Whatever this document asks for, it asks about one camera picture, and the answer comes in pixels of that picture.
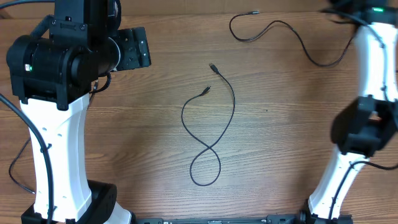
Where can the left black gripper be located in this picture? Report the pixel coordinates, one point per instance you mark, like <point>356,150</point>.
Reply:
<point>135,46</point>

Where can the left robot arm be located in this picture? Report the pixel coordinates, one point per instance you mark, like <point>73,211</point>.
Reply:
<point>52,71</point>

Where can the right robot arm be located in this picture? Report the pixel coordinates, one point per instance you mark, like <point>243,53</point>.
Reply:
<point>370,121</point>

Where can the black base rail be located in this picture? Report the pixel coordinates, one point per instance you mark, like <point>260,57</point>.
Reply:
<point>214,221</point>

